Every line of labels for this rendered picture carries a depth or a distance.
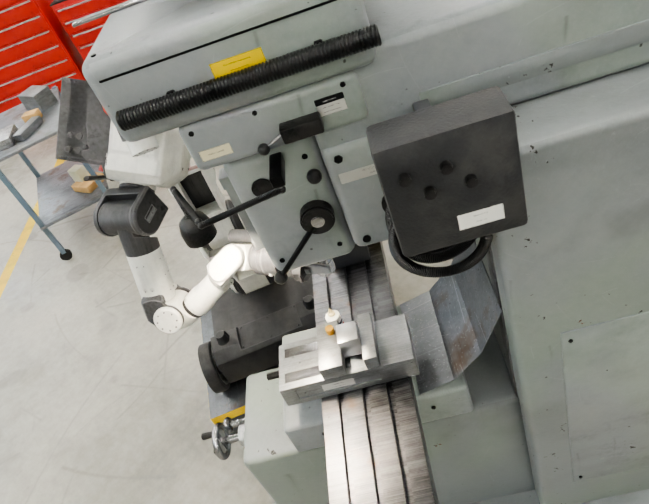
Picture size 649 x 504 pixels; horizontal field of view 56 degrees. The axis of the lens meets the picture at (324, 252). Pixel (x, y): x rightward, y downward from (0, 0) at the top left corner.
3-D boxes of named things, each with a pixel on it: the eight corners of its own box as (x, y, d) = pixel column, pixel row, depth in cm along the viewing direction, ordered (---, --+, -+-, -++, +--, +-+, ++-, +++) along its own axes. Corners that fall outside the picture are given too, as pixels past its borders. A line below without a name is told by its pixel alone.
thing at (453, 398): (297, 455, 169) (282, 433, 162) (294, 357, 195) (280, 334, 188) (475, 413, 162) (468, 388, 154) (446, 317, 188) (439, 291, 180)
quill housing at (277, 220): (276, 280, 135) (216, 165, 114) (276, 222, 150) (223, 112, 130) (359, 257, 132) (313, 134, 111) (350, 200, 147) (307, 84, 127)
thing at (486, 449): (306, 548, 211) (238, 464, 173) (302, 463, 235) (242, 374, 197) (540, 499, 199) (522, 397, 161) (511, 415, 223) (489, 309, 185)
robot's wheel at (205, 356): (216, 365, 249) (195, 334, 236) (228, 360, 249) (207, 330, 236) (221, 403, 234) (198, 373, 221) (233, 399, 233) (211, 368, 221)
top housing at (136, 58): (124, 150, 108) (71, 67, 97) (146, 84, 128) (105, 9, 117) (381, 65, 101) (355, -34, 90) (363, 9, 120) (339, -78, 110)
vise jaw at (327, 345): (323, 380, 151) (318, 371, 148) (320, 334, 162) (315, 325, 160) (346, 374, 150) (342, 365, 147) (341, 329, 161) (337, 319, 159)
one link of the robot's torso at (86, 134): (95, 184, 180) (44, 188, 145) (105, 67, 176) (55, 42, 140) (195, 198, 182) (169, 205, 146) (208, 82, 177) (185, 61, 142)
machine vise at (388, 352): (288, 406, 157) (272, 382, 150) (287, 360, 169) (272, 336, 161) (420, 374, 152) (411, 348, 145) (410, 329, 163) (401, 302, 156)
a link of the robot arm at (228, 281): (244, 259, 149) (211, 293, 154) (264, 257, 157) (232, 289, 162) (229, 239, 150) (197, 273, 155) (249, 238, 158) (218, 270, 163)
